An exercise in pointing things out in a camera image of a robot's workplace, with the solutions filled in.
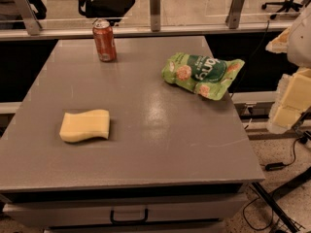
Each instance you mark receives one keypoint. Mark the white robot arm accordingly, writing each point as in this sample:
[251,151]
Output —
[299,40]

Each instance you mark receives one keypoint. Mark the green rice chip bag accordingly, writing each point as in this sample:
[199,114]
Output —
[203,75]

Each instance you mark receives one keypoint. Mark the grey drawer cabinet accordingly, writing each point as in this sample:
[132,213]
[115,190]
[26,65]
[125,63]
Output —
[179,155]

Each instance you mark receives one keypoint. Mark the yellow sponge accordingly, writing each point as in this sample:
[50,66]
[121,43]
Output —
[84,126]

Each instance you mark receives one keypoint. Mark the red soda can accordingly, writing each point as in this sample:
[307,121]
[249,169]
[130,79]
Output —
[104,40]

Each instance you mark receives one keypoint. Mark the yellow foam padding block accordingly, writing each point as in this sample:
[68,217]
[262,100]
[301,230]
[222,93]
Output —
[293,98]

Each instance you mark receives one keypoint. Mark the glass barrier rail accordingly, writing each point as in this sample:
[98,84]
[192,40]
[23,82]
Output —
[145,31]

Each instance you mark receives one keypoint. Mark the black drawer handle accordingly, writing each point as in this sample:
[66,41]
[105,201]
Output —
[129,217]

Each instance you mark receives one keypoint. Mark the metal bracket middle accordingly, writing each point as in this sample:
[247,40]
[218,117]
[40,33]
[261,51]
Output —
[155,15]

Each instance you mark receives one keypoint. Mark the metal bracket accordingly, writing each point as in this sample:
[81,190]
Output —
[155,15]
[31,23]
[234,14]

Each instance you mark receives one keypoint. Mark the metal bracket right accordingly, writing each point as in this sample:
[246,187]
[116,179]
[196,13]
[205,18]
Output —
[234,14]

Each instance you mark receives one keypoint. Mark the metal bracket left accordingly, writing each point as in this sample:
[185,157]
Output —
[31,23]

